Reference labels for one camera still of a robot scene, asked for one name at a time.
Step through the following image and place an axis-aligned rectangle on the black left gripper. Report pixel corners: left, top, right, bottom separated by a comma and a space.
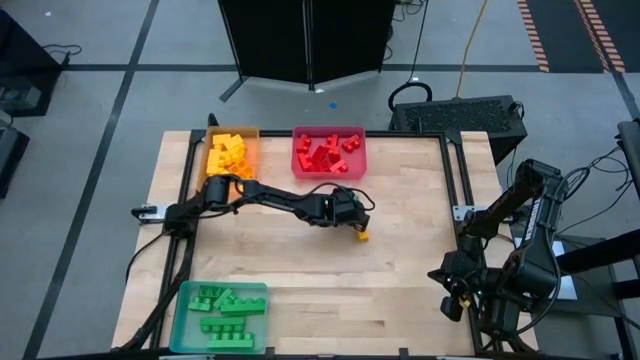
327, 187, 374, 234

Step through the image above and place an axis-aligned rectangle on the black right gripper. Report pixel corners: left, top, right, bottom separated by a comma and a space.
428, 249, 489, 301

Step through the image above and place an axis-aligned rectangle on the long green building block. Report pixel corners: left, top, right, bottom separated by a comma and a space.
206, 331, 256, 351
199, 316, 247, 334
219, 296, 268, 316

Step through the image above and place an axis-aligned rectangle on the red translucent plastic bin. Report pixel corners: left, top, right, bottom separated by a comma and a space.
291, 124, 369, 181

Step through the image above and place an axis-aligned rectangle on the white paper sheet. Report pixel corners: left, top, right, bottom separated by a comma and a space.
549, 239, 579, 301

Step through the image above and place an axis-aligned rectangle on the orange translucent plastic bin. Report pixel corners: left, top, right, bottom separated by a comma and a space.
197, 125, 262, 197

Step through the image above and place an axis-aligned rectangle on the black perforated computer case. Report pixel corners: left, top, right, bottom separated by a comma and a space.
388, 94, 529, 166

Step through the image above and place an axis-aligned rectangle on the grey side table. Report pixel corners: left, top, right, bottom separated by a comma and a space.
509, 229, 631, 360

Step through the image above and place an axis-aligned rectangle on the black metal beam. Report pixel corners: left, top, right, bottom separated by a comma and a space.
554, 227, 640, 286

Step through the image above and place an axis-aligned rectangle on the teal translucent plastic bin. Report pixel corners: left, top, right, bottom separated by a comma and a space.
168, 280, 270, 356

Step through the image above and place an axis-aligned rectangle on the black striped floor mat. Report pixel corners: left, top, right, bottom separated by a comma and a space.
517, 0, 640, 75

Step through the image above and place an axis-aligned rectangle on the dark equipment case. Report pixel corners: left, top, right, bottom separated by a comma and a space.
0, 112, 30, 200

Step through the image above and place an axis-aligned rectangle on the black furniture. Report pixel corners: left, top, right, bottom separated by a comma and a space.
0, 8, 64, 119

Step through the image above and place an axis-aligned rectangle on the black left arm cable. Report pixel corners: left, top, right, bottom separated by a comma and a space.
299, 180, 377, 211

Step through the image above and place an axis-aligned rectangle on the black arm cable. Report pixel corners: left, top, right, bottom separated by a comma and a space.
479, 239, 564, 336
299, 180, 377, 211

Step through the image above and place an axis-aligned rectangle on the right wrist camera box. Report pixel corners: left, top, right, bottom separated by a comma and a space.
439, 294, 466, 323

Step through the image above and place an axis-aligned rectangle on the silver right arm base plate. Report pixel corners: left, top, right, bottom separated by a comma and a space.
451, 203, 477, 222

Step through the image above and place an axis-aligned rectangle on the black metal table frame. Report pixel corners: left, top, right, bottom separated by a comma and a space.
117, 127, 539, 360

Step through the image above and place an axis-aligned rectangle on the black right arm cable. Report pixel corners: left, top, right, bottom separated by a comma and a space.
479, 239, 564, 336

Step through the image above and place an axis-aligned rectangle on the black hanging cable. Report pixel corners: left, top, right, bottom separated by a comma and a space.
387, 0, 434, 115

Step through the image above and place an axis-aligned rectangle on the black cable bundle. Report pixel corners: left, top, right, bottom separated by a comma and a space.
559, 144, 640, 236

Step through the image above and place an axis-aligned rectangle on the yellow hanging cable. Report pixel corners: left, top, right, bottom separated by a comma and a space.
454, 0, 489, 99

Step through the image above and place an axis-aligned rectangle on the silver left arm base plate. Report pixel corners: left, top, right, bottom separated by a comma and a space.
131, 202, 171, 225

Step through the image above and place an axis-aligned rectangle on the black base power cable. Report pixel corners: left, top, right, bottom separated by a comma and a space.
123, 229, 171, 285

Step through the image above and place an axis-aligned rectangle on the black floor cable with plug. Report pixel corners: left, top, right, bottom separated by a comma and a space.
42, 43, 84, 66

